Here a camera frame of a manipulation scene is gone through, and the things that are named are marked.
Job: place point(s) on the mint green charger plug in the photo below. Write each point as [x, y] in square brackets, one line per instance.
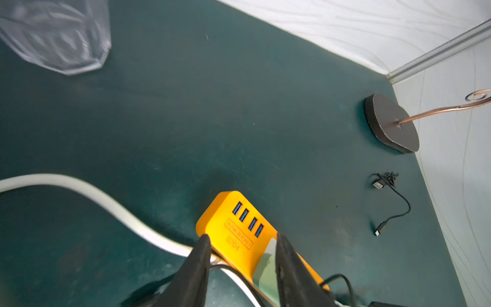
[265, 277]

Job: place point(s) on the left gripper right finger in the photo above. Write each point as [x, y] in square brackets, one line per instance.
[295, 284]

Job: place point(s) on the orange power strip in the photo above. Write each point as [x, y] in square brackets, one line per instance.
[239, 234]

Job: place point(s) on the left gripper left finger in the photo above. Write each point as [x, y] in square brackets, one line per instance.
[189, 286]

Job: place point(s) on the brown metal jewelry stand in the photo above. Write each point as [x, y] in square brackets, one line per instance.
[393, 127]

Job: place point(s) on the clear glass cup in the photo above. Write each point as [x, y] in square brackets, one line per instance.
[68, 37]

